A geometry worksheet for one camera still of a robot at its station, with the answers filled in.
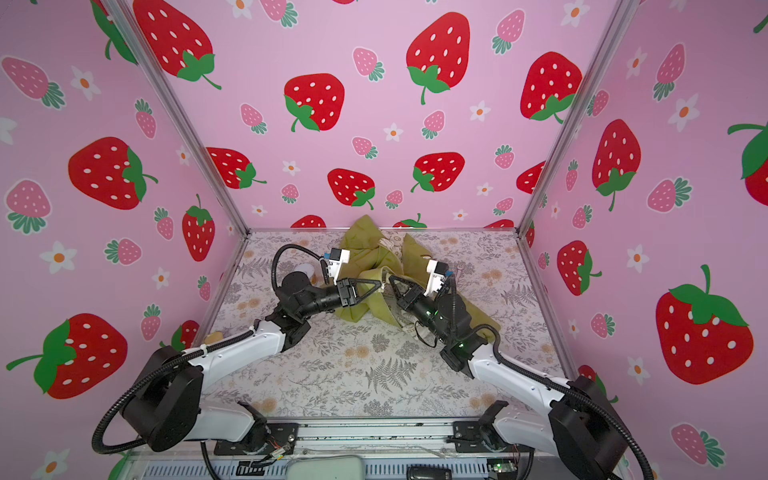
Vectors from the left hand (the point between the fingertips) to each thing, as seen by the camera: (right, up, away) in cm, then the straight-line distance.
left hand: (379, 288), depth 70 cm
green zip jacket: (-4, +8, +31) cm, 32 cm away
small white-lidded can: (-28, +4, +32) cm, 43 cm away
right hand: (+2, +2, +1) cm, 3 cm away
